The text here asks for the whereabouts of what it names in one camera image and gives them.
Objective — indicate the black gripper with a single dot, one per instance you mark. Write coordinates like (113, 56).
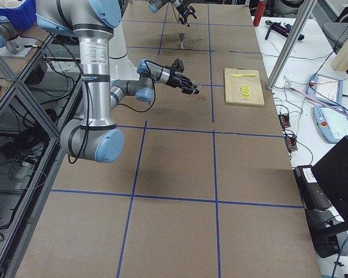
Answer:
(183, 8)
(174, 80)

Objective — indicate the clear glass cup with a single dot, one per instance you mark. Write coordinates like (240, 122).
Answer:
(196, 87)

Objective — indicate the steel jigger measuring cup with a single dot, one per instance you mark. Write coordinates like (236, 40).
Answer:
(181, 43)

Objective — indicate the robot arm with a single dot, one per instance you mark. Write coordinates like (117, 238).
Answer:
(107, 75)
(156, 5)

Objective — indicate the yellow plastic knife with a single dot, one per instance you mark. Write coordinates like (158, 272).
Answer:
(243, 75)

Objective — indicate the bamboo cutting board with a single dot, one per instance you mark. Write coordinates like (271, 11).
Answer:
(233, 91)

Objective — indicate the red bottle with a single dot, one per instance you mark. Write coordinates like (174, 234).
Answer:
(259, 12)

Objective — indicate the far teach pendant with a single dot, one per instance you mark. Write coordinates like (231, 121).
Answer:
(326, 89)

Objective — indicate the teach pendant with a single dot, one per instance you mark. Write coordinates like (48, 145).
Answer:
(326, 89)
(332, 123)

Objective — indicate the near teach pendant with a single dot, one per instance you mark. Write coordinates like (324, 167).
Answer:
(332, 123)

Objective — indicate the black box with label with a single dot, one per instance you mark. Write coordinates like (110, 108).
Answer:
(312, 194)

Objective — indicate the black monitor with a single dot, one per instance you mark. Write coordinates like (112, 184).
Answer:
(331, 173)

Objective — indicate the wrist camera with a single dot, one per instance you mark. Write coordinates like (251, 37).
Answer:
(178, 65)

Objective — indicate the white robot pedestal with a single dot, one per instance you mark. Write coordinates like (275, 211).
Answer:
(121, 68)

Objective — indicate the aluminium frame post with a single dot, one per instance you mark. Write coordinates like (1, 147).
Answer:
(298, 25)

